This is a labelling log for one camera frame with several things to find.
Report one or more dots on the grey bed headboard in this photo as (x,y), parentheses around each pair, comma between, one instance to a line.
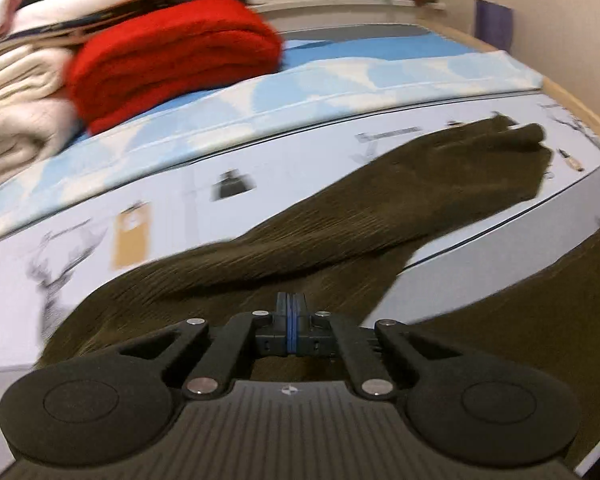
(330,10)

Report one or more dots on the dark patterned cloth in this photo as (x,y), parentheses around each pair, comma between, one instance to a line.
(80,27)

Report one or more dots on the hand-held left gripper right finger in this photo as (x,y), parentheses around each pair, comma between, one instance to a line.
(300,327)

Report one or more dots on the wooden bed frame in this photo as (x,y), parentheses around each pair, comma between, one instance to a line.
(570,100)

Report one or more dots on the folded red blanket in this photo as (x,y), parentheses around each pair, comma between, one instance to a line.
(180,55)

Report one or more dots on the printed deer lamp bed sheet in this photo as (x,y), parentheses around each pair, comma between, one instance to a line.
(290,160)

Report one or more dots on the purple paper sheet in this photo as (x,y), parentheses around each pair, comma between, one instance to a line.
(492,25)

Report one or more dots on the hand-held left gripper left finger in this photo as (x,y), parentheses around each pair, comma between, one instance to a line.
(281,327)

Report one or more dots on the folded cream blanket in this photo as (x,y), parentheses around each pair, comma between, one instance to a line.
(15,110)

